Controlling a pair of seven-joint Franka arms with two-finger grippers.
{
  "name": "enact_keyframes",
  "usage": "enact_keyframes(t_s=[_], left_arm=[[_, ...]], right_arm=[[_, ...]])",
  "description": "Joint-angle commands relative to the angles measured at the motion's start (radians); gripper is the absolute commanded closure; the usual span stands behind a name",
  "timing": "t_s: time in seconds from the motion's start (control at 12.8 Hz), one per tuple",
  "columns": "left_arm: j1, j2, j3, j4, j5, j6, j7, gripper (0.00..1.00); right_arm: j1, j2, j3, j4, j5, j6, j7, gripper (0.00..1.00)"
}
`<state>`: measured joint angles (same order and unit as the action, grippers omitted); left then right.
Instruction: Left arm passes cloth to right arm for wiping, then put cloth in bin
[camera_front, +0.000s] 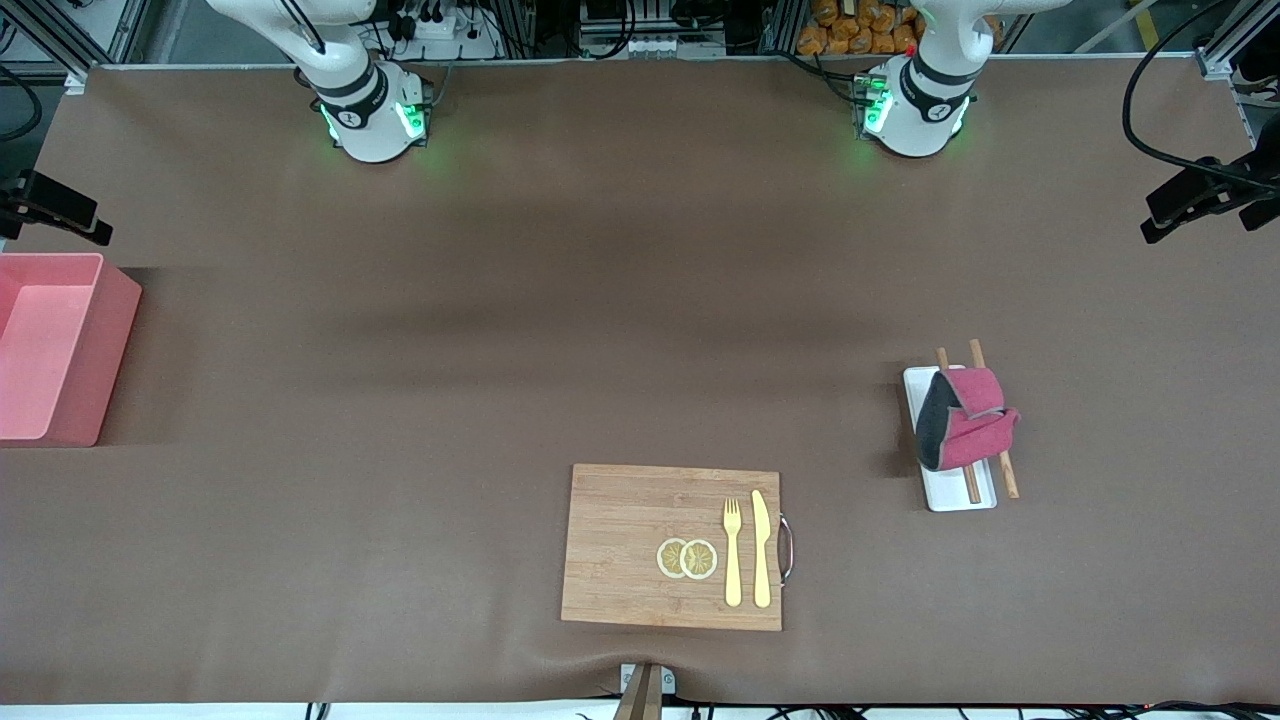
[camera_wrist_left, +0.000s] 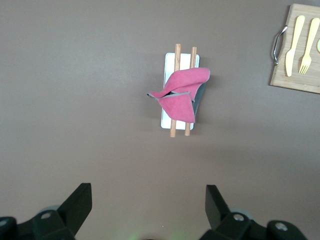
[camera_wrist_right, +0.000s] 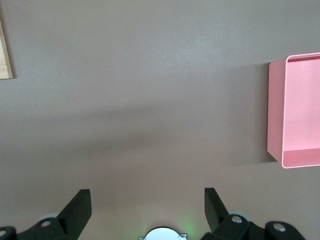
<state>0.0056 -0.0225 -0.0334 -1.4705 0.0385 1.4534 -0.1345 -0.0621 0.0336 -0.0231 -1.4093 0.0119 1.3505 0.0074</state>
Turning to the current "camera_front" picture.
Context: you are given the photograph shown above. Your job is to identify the red grey cloth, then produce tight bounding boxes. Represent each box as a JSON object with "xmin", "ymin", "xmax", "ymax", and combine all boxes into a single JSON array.
[{"xmin": 915, "ymin": 366, "xmax": 1021, "ymax": 473}]

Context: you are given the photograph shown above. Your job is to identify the pink plastic bin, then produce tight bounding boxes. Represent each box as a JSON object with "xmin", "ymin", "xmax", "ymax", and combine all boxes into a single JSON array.
[{"xmin": 0, "ymin": 253, "xmax": 143, "ymax": 448}]

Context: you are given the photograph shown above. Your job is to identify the orange snack bag pile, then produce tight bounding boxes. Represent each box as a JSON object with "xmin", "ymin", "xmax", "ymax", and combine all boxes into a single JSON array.
[{"xmin": 797, "ymin": 0, "xmax": 926, "ymax": 56}]

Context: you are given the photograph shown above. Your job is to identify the white rectangular tray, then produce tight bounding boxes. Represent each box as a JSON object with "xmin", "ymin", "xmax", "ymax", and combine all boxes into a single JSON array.
[{"xmin": 903, "ymin": 365, "xmax": 999, "ymax": 513}]

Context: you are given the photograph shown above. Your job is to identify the white power strip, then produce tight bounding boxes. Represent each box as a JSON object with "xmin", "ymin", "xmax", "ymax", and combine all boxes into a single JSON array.
[{"xmin": 398, "ymin": 8, "xmax": 498, "ymax": 61}]

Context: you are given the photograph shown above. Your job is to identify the yellow plastic knife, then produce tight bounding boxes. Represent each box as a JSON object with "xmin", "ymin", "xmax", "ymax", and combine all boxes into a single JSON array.
[{"xmin": 750, "ymin": 489, "xmax": 774, "ymax": 609}]

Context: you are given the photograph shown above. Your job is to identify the yellow plastic fork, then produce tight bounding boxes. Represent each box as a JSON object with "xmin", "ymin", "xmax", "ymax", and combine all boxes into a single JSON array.
[{"xmin": 722, "ymin": 497, "xmax": 744, "ymax": 608}]

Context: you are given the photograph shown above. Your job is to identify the bamboo cutting board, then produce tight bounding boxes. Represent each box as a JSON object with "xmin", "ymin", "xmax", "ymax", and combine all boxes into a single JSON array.
[{"xmin": 560, "ymin": 463, "xmax": 784, "ymax": 633}]

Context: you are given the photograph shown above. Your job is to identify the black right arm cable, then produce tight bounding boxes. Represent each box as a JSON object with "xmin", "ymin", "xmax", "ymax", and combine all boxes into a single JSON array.
[{"xmin": 0, "ymin": 62, "xmax": 43, "ymax": 141}]

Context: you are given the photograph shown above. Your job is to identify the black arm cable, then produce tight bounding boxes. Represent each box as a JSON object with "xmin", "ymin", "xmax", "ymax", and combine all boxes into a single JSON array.
[
  {"xmin": 1122, "ymin": 0, "xmax": 1280, "ymax": 193},
  {"xmin": 0, "ymin": 62, "xmax": 43, "ymax": 141}
]

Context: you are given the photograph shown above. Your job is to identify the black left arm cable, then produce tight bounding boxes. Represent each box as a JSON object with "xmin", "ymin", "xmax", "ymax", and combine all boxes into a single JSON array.
[{"xmin": 1122, "ymin": 0, "xmax": 1280, "ymax": 193}]

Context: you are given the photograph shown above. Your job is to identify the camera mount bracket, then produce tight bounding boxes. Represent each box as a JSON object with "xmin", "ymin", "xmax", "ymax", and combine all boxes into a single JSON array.
[{"xmin": 612, "ymin": 662, "xmax": 677, "ymax": 720}]

